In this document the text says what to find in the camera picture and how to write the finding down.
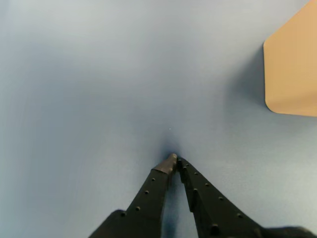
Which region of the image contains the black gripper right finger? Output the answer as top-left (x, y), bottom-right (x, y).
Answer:
top-left (177, 158), bottom-right (317, 238)

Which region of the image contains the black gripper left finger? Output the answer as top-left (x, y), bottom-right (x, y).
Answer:
top-left (88, 153), bottom-right (178, 238)

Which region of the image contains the tan box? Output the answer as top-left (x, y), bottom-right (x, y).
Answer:
top-left (263, 0), bottom-right (317, 117)

